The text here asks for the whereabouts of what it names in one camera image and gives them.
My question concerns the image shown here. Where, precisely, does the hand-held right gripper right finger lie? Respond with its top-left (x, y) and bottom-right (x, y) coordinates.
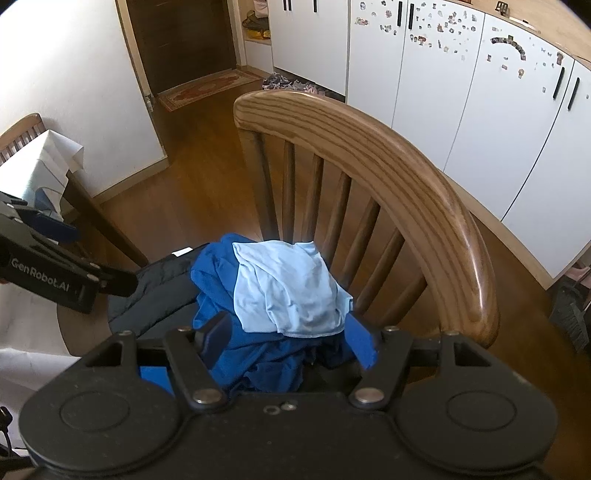
top-left (346, 314), bottom-right (492, 411)

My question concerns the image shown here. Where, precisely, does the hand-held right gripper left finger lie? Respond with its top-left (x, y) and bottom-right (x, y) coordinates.
top-left (85, 311), bottom-right (234, 409)

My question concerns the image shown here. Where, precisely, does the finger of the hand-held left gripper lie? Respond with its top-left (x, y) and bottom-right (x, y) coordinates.
top-left (16, 207), bottom-right (80, 244)
top-left (87, 262), bottom-right (138, 297)

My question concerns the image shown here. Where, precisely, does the blue garment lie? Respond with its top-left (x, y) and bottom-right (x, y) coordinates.
top-left (191, 233), bottom-right (358, 394)

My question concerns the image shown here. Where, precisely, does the light blue t-shirt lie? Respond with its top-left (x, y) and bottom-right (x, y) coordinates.
top-left (232, 240), bottom-right (355, 337)

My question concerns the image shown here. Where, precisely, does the black padded jacket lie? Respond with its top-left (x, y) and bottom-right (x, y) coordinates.
top-left (107, 244), bottom-right (222, 352)

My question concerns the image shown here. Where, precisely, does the dark wooden table leg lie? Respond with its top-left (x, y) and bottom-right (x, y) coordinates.
top-left (62, 173), bottom-right (149, 269)

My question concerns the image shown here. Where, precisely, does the wooden slat-back chair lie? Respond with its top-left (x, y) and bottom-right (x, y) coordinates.
top-left (0, 113), bottom-right (47, 164)

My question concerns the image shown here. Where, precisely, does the wooden chair with curved back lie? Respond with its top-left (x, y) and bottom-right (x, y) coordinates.
top-left (233, 90), bottom-right (502, 352)

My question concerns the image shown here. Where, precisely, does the red patterned rug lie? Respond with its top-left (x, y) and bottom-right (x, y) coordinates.
top-left (157, 69), bottom-right (262, 112)

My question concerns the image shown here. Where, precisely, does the dark brown door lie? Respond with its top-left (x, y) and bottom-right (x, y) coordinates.
top-left (117, 0), bottom-right (238, 95)

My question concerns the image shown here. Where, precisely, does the pile of slippers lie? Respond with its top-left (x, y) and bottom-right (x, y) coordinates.
top-left (262, 70), bottom-right (345, 100)

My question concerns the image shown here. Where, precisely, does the white cabinet with stickers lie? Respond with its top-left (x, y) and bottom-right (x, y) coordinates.
top-left (346, 0), bottom-right (591, 278)

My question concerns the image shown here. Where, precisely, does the white cabinet with black handles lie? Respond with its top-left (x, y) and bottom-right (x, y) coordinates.
top-left (270, 0), bottom-right (350, 100)

